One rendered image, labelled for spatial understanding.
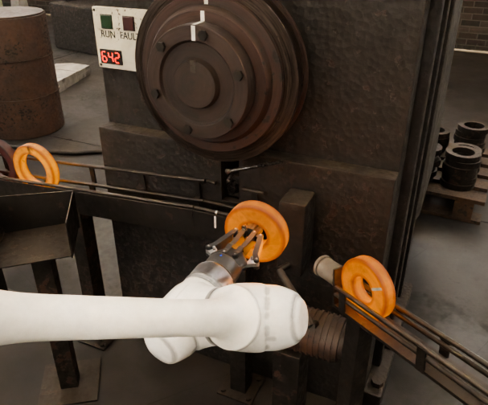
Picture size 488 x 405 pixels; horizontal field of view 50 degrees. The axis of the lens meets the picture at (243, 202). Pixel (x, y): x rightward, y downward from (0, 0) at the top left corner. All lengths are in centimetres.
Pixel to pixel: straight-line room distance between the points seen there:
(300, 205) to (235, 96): 35
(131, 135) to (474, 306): 162
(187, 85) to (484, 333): 161
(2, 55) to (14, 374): 253
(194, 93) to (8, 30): 289
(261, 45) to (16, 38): 299
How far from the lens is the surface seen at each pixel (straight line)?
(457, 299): 250
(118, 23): 166
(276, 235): 118
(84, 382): 205
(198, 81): 128
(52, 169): 189
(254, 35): 127
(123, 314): 73
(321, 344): 142
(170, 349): 91
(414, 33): 135
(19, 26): 409
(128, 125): 177
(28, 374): 216
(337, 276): 131
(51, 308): 72
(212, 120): 132
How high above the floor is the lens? 147
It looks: 29 degrees down
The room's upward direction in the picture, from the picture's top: straight up
